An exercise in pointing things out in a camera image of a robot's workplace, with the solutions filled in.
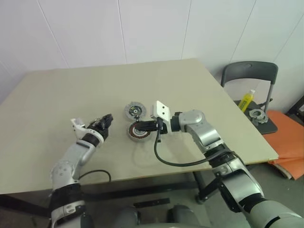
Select grey folding chair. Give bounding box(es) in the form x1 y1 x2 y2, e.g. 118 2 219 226
220 61 279 135

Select orange cushion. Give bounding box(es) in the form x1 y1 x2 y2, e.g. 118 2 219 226
263 110 304 181

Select grey metal ring part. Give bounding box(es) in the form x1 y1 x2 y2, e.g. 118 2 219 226
248 108 269 125

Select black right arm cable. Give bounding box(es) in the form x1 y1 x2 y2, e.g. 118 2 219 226
153 118 236 166

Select grey rounded shape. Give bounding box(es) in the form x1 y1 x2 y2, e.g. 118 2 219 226
167 204 202 228
114 205 142 228

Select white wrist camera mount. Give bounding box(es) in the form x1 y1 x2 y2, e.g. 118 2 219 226
70 118 92 139
151 100 173 135

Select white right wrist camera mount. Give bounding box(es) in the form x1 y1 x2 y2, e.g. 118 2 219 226
151 100 173 135

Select black table frame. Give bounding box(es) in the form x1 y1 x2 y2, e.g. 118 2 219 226
0 170 225 218

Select round grey motor housing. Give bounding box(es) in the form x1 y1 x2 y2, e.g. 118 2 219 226
125 121 152 143

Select black metal rack frame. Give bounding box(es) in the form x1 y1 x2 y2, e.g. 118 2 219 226
286 94 304 117

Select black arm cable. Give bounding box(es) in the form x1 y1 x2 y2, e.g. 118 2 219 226
153 118 236 166
78 169 112 182

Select round grey motor lid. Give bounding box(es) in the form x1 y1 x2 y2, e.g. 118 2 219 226
124 101 146 119

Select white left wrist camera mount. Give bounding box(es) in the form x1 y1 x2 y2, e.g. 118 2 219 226
70 118 92 139

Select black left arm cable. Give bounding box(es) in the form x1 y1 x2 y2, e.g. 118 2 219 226
78 169 112 182

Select black flat bar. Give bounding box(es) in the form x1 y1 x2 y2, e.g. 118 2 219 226
133 198 171 209

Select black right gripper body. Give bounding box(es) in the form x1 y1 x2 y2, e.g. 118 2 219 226
137 120 167 133

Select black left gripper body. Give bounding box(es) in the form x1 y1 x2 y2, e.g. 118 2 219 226
87 118 107 140

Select yellow drink bottle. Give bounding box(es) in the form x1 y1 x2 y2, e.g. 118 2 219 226
238 89 257 111

